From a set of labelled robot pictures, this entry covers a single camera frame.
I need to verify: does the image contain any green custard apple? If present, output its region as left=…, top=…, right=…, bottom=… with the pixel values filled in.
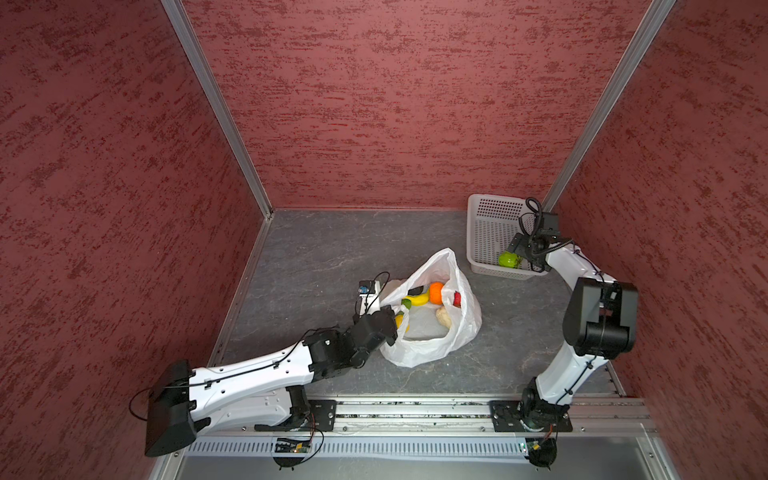
left=497, top=251, right=521, bottom=269

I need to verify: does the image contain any white plastic bag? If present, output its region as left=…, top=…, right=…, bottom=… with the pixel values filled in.
left=380, top=248, right=482, bottom=368

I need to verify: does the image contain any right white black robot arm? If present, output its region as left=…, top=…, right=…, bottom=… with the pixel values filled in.
left=507, top=198, right=639, bottom=432

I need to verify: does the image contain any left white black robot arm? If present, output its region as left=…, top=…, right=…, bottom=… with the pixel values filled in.
left=144, top=306, right=398, bottom=458

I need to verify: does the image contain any white perforated plastic basket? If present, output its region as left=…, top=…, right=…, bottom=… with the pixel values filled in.
left=466, top=194, right=551, bottom=280

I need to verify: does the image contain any yellow banana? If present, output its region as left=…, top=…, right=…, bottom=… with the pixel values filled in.
left=401, top=293, right=430, bottom=310

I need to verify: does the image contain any beige potato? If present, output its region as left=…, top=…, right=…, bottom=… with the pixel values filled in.
left=435, top=307, right=453, bottom=330

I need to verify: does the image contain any orange carrot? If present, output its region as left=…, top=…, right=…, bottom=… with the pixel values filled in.
left=428, top=282, right=444, bottom=305

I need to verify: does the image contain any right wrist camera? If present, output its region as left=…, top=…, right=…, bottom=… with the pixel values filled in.
left=535, top=212, right=561, bottom=242

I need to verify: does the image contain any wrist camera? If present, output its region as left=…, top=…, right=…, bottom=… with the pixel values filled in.
left=355, top=280, right=382, bottom=316
left=535, top=212, right=561, bottom=242

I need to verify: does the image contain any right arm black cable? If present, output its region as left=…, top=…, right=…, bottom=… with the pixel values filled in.
left=517, top=196, right=574, bottom=265

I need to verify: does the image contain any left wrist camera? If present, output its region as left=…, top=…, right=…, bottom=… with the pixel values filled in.
left=355, top=280, right=382, bottom=316

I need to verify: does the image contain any aluminium front rail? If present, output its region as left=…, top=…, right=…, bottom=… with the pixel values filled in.
left=200, top=393, right=658, bottom=437

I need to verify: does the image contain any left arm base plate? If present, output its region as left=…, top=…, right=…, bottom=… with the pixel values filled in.
left=253, top=399, right=338, bottom=432

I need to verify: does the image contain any left circuit board with wires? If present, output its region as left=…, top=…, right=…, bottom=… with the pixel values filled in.
left=272, top=430, right=326, bottom=470

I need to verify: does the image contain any circuit board with wires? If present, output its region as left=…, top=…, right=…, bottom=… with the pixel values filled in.
left=526, top=427, right=558, bottom=470
left=272, top=430, right=326, bottom=470

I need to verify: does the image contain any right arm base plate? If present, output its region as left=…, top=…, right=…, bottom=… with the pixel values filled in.
left=489, top=400, right=573, bottom=434

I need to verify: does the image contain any right circuit board with wires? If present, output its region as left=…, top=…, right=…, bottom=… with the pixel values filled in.
left=526, top=427, right=558, bottom=470

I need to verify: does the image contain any right aluminium corner post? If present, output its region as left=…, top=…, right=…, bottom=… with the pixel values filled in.
left=543, top=0, right=676, bottom=211

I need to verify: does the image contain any aluminium corner post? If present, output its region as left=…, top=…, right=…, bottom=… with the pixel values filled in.
left=543, top=0, right=676, bottom=211
left=161, top=0, right=274, bottom=221

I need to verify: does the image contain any left aluminium corner post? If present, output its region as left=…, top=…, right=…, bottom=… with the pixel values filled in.
left=161, top=0, right=274, bottom=221

